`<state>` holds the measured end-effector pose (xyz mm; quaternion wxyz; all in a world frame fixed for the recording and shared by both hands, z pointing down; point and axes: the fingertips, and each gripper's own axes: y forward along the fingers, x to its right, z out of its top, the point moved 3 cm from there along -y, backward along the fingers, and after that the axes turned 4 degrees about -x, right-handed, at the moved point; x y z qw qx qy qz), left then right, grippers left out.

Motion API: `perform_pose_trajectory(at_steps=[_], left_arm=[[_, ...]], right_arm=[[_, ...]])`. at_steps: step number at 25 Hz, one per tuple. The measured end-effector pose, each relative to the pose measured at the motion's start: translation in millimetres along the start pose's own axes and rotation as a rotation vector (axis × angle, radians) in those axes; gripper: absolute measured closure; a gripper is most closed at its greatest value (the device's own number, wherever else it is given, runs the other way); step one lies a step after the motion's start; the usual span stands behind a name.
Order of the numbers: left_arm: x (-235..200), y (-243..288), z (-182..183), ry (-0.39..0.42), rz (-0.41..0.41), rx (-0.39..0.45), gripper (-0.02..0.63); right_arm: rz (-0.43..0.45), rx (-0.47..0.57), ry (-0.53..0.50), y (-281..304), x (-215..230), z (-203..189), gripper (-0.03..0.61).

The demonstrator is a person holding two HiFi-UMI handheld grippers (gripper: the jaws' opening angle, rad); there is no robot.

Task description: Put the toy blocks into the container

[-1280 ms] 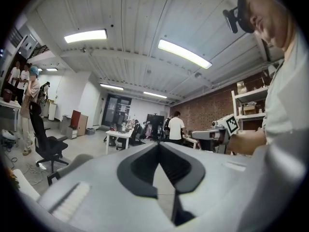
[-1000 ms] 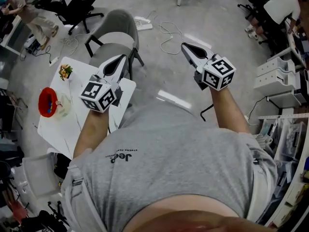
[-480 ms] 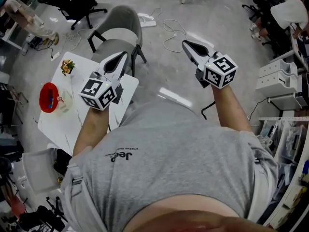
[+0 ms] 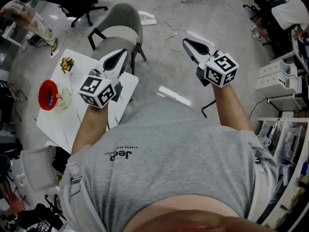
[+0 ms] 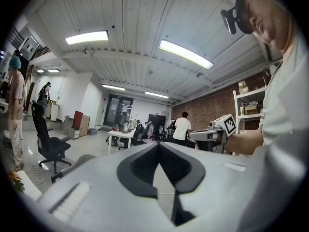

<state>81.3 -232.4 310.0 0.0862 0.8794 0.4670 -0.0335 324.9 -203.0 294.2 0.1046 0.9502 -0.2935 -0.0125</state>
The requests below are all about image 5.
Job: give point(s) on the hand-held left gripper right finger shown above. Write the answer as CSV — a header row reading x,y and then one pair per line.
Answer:
x,y
217,185

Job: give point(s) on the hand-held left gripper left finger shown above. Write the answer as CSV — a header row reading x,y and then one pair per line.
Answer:
x,y
103,190

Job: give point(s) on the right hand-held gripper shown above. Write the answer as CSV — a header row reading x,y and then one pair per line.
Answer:
x,y
229,124

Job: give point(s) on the person's right forearm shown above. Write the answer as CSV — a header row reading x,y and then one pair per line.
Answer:
x,y
243,141

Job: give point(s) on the black screen on stand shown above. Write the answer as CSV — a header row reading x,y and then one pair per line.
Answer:
x,y
157,121

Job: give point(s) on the cardboard box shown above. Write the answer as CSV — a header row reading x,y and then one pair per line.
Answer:
x,y
252,109

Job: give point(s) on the white office desk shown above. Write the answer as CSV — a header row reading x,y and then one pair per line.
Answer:
x,y
120,134

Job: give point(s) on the grey bin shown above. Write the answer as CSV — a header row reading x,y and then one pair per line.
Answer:
x,y
92,131

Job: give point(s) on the white shelf rack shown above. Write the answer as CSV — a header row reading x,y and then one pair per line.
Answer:
x,y
248,94

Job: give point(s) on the ceiling strip light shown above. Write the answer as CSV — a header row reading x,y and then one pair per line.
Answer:
x,y
53,70
113,87
186,54
87,37
157,95

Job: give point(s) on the small white drawer cabinet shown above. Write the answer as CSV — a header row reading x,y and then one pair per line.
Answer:
x,y
73,133

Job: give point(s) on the dark double door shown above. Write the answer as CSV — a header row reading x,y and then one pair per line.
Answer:
x,y
118,110

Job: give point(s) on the person's grey t-shirt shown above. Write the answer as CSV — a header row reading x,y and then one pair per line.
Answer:
x,y
282,100

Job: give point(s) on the potted orange flowers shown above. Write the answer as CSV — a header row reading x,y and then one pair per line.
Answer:
x,y
15,180

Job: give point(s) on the white counter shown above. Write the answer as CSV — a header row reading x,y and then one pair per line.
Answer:
x,y
54,111

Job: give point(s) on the person's head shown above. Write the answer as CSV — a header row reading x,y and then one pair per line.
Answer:
x,y
268,20

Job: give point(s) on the black head-mounted camera rig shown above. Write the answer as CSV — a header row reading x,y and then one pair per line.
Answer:
x,y
233,20

